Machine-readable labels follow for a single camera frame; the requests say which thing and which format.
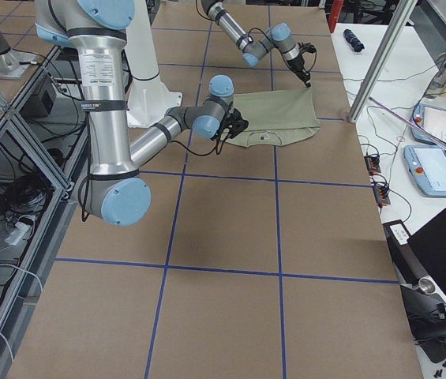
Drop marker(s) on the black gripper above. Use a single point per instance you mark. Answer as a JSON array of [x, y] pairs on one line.
[[235, 120], [297, 68]]

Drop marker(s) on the olive green long-sleeve shirt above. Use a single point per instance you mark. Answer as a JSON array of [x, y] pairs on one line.
[[277, 118]]

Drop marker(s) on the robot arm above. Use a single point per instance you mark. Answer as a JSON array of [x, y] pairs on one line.
[[256, 43], [113, 189]]

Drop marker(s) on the folded dark blue umbrella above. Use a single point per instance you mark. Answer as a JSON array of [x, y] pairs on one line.
[[354, 42]]

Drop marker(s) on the far teach pendant tablet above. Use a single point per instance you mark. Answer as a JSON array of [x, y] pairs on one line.
[[431, 119]]

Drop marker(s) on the teach pendant tablet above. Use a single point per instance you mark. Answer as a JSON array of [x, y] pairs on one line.
[[427, 167], [431, 119]]

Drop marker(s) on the near teach pendant tablet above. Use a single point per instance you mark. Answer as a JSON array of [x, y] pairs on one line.
[[427, 167]]

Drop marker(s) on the metal reacher grabber tool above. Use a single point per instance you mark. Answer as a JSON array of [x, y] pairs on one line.
[[412, 125]]

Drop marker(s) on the black laptop on stand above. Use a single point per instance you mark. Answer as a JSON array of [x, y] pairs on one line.
[[421, 261]]

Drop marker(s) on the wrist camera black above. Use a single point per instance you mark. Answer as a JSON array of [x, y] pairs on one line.
[[306, 48], [237, 123]]

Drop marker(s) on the aluminium frame post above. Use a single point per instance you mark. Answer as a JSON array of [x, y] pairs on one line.
[[390, 38]]

